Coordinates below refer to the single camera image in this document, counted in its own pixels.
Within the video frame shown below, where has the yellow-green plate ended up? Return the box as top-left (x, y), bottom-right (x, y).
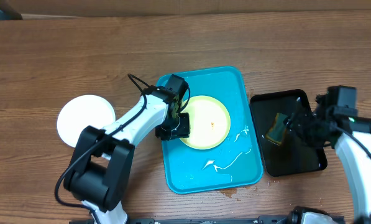
top-left (181, 95), bottom-right (231, 150)

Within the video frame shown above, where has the green yellow sponge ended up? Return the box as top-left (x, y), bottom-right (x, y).
top-left (264, 113), bottom-right (288, 146)

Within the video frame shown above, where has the white plate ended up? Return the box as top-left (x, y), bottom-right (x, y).
top-left (57, 95), bottom-right (116, 147)

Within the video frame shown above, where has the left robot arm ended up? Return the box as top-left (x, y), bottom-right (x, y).
top-left (55, 88), bottom-right (190, 223)

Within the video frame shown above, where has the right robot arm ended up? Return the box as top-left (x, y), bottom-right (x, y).
top-left (283, 109), bottom-right (371, 223)

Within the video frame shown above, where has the black water tray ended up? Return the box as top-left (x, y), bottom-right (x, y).
top-left (250, 89), bottom-right (327, 177)

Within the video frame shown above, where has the teal plastic tray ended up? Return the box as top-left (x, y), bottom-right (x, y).
top-left (162, 66), bottom-right (263, 194)

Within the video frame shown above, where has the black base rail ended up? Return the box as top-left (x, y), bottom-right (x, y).
top-left (70, 205), bottom-right (347, 224)

